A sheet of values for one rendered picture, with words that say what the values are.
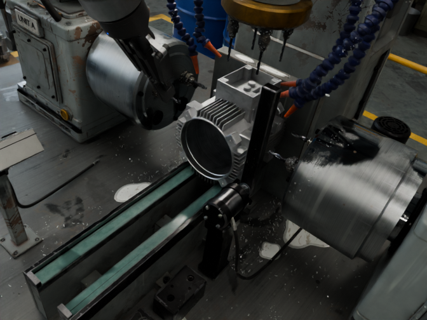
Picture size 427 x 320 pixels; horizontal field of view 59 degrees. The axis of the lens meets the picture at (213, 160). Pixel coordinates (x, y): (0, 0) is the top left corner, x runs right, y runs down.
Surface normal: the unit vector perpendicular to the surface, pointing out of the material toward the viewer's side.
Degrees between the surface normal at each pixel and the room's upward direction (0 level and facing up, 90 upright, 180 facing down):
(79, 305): 0
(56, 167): 0
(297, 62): 90
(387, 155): 9
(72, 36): 90
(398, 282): 90
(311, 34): 90
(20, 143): 52
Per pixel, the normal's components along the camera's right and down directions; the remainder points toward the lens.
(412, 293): -0.62, 0.45
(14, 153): 0.68, -0.09
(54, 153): 0.12, -0.75
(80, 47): 0.78, 0.47
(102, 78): -0.58, 0.27
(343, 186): -0.44, -0.07
